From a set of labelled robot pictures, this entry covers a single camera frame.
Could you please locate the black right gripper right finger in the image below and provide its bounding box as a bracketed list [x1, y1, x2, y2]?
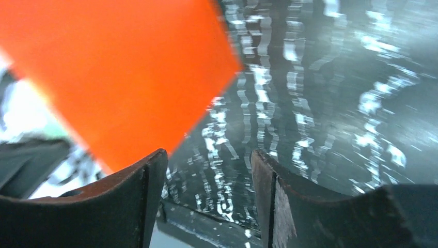
[251, 150, 437, 247]

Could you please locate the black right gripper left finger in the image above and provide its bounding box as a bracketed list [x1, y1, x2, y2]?
[1, 148, 168, 247]

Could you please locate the orange paper bag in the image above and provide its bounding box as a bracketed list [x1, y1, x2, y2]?
[1, 1, 242, 173]

